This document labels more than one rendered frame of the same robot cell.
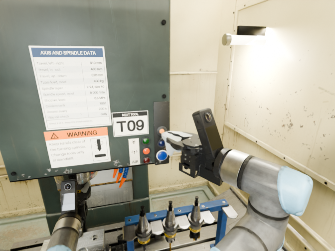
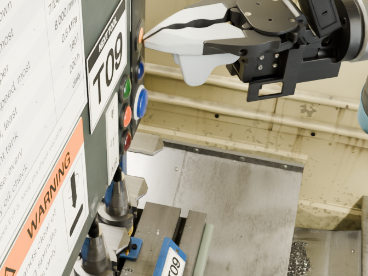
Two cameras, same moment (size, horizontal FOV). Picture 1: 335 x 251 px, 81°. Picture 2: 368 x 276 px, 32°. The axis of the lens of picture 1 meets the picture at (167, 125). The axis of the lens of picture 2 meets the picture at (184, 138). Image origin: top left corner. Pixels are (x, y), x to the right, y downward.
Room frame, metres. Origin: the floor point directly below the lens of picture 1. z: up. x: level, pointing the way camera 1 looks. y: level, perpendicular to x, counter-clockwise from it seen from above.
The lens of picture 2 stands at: (0.30, 0.45, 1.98)
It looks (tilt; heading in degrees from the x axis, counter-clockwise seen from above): 42 degrees down; 294
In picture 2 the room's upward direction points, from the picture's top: 4 degrees clockwise
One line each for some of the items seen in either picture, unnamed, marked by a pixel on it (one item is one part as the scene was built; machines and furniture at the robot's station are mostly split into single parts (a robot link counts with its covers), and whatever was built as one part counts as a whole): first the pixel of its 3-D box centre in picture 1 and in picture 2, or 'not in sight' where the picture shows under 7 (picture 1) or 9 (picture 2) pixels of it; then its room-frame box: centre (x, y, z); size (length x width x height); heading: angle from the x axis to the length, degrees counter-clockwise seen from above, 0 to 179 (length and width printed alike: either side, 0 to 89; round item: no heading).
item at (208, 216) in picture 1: (207, 217); (126, 187); (0.67, -0.17, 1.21); 0.07 x 0.05 x 0.01; 14
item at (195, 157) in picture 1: (204, 158); (288, 40); (0.43, -0.09, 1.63); 0.12 x 0.08 x 0.09; 44
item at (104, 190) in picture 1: (95, 172); not in sight; (1.10, 0.46, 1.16); 0.48 x 0.05 x 0.51; 104
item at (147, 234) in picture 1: (143, 230); not in sight; (0.60, 0.09, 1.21); 0.06 x 0.06 x 0.03
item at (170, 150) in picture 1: (169, 145); (194, 59); (0.50, -0.01, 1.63); 0.09 x 0.03 x 0.06; 44
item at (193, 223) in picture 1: (195, 219); (116, 211); (0.66, -0.12, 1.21); 0.06 x 0.06 x 0.03
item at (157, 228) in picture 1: (157, 227); not in sight; (0.62, 0.04, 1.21); 0.07 x 0.05 x 0.01; 14
